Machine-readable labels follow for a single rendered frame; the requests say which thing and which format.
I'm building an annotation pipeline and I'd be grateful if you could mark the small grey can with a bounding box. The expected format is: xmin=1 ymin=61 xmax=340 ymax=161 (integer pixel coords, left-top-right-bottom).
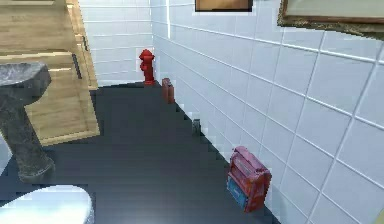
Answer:
xmin=191 ymin=118 xmax=202 ymax=136

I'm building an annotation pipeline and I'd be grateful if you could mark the brown red box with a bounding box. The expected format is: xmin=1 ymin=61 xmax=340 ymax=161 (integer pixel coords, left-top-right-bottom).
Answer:
xmin=161 ymin=77 xmax=176 ymax=105

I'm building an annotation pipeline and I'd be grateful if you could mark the red fire hydrant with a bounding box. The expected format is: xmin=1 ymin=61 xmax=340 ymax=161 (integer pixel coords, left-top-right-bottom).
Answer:
xmin=138 ymin=48 xmax=157 ymax=86

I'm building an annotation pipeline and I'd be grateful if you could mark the red and blue crate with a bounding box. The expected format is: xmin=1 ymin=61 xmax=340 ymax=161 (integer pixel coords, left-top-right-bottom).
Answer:
xmin=226 ymin=145 xmax=273 ymax=213

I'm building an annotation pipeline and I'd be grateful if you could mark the brown framed picture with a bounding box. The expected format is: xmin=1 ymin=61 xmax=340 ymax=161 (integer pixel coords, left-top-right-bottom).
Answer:
xmin=194 ymin=0 xmax=254 ymax=13

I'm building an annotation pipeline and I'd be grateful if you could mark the light wooden cupboard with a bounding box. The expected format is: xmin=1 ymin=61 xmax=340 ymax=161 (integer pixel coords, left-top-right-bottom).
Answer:
xmin=0 ymin=0 xmax=101 ymax=147

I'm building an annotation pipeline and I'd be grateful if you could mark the gold framed mirror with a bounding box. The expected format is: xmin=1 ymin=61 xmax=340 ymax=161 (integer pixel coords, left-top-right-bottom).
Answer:
xmin=277 ymin=0 xmax=384 ymax=41

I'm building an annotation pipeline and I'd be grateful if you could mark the white toilet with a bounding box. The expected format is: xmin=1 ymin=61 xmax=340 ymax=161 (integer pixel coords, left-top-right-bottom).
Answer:
xmin=0 ymin=185 xmax=95 ymax=224

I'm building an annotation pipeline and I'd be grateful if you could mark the grey stone pedestal sink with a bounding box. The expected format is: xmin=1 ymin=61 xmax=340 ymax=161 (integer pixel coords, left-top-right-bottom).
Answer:
xmin=0 ymin=62 xmax=56 ymax=183

